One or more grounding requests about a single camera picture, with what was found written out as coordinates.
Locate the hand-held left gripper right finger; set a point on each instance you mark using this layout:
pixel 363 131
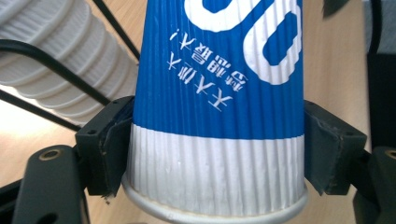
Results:
pixel 333 149

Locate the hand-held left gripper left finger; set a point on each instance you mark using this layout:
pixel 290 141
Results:
pixel 102 146

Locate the stack of white paper cups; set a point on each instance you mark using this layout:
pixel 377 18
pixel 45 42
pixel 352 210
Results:
pixel 68 56

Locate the blue and white paper cup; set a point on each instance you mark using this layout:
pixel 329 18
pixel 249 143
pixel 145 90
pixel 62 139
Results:
pixel 218 124

